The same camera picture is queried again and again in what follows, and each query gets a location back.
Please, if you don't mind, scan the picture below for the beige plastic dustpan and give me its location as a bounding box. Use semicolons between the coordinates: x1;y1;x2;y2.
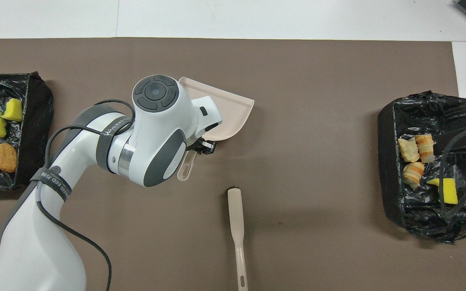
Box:
176;76;255;181

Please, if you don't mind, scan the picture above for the notched yellow sponge piece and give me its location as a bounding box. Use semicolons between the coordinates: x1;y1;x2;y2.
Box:
426;178;459;205

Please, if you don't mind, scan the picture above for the rounded beige foam chunk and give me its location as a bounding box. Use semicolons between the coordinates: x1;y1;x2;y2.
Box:
402;162;425;189

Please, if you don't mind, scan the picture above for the beige hand brush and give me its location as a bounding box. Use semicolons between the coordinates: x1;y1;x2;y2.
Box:
227;186;249;291

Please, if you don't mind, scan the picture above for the small yellow sponge wedge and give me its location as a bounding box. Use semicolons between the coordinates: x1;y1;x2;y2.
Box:
0;98;24;122

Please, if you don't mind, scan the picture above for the brown cork-like cylinder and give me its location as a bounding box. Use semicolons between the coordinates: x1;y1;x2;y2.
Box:
0;143;18;173

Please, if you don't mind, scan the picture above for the black bag-lined bin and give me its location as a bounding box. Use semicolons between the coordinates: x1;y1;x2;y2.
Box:
377;91;466;244
0;72;54;191

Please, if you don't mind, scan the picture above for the brown table mat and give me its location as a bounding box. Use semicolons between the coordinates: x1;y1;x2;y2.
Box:
0;38;466;291

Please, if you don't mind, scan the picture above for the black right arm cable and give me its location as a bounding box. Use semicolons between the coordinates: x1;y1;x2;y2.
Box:
437;126;466;221

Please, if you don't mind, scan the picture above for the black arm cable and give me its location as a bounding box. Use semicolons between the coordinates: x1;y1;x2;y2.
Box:
36;99;137;291
437;126;466;221

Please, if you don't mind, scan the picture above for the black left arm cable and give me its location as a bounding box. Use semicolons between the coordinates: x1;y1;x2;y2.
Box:
36;99;137;291

